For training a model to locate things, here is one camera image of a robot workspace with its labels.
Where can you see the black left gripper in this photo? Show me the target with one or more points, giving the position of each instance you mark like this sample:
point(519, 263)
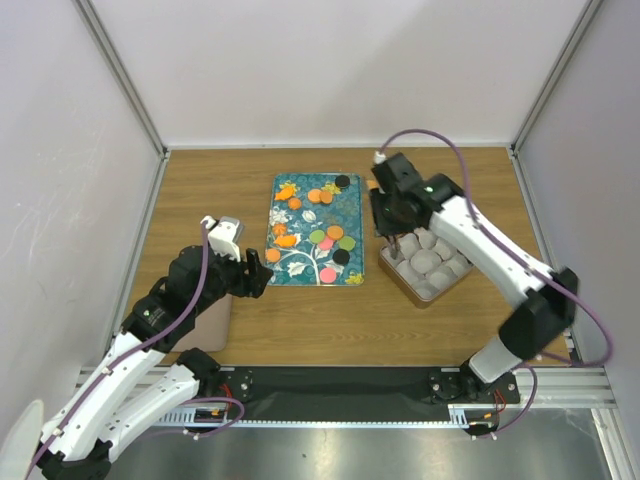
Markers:
point(252, 283)

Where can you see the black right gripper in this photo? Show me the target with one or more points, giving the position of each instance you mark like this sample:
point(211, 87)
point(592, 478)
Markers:
point(384, 227)

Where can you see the green sandwich cookie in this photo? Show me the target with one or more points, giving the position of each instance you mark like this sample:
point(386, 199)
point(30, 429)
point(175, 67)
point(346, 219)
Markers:
point(316, 236)
point(347, 243)

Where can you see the black sandwich cookie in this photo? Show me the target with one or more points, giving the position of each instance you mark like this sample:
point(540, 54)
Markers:
point(342, 182)
point(341, 257)

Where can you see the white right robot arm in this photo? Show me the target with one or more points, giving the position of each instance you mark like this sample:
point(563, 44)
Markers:
point(542, 299)

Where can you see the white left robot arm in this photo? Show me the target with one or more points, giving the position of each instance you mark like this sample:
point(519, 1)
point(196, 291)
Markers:
point(102, 419)

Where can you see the orange shell cookie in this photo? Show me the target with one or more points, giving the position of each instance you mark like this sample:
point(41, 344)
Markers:
point(272, 255)

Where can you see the orange fish cookie middle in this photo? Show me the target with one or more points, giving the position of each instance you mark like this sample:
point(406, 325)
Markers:
point(286, 241)

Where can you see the orange fish cookie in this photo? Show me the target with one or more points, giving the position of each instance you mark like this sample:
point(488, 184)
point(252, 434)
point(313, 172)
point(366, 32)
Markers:
point(285, 193)
point(286, 241)

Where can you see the orange flower cookie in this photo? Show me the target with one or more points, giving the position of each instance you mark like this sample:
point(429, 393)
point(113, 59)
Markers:
point(279, 229)

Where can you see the black sandwich cookie top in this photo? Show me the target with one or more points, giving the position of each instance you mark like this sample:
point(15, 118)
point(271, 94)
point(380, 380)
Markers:
point(342, 182)

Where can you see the brown cookie tin box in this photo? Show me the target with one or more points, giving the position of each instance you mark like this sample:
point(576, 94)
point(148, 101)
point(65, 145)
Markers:
point(427, 266)

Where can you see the teal floral serving tray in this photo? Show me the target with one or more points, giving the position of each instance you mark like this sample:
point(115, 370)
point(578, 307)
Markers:
point(299, 266)

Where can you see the pink sandwich cookie lower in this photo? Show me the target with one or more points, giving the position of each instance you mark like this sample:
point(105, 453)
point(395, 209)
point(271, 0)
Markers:
point(328, 275)

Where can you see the pink sandwich cookie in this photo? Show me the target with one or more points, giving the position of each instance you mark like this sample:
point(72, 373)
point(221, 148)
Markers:
point(328, 275)
point(326, 244)

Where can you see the beige tin lid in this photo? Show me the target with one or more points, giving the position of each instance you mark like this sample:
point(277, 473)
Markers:
point(211, 330)

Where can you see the plain orange round cookie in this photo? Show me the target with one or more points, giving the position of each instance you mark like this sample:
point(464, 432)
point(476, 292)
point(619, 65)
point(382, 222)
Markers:
point(326, 197)

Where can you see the pink sandwich cookie upper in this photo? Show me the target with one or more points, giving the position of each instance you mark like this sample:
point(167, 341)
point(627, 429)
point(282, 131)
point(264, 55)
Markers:
point(326, 244)

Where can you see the orange swirl cookie top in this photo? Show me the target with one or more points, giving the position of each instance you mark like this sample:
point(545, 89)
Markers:
point(294, 203)

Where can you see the orange fish cookie top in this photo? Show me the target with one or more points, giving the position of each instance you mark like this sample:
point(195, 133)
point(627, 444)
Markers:
point(285, 193)

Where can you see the orange sandwich cookie top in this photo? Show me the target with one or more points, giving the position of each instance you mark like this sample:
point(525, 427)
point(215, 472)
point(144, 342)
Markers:
point(314, 196)

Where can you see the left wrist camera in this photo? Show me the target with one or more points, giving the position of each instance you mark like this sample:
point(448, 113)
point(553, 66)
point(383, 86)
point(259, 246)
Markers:
point(223, 235)

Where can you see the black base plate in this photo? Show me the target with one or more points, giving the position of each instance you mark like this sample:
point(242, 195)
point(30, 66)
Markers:
point(351, 395)

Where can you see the aluminium frame rail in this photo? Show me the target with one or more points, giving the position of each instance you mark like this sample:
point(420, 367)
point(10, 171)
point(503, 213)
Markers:
point(549, 388)

